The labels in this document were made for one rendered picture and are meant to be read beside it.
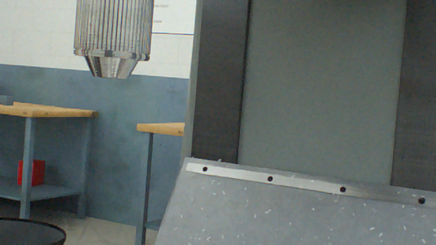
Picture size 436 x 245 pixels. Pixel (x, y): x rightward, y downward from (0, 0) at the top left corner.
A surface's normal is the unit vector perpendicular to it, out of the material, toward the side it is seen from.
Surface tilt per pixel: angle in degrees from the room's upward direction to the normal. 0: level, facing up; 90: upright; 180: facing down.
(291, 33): 90
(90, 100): 90
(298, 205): 63
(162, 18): 90
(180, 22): 90
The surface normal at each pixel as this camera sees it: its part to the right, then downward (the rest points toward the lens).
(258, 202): -0.38, -0.45
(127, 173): -0.47, 0.01
